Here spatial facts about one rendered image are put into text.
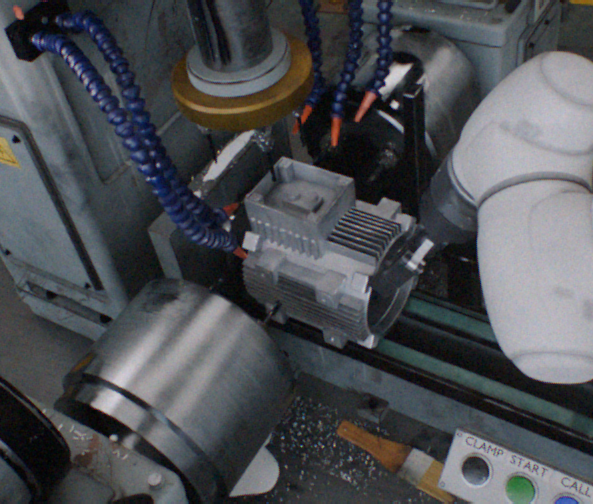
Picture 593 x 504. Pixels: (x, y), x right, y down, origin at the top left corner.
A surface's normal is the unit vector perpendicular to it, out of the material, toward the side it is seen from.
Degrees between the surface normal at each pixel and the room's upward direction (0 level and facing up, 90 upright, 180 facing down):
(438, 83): 43
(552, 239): 29
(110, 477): 0
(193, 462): 66
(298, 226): 90
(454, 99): 58
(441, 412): 90
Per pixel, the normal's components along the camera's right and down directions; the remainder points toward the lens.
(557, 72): 0.05, -0.51
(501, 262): -0.85, -0.22
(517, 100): -0.79, -0.07
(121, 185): 0.85, 0.30
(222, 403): 0.60, -0.16
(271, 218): -0.54, 0.66
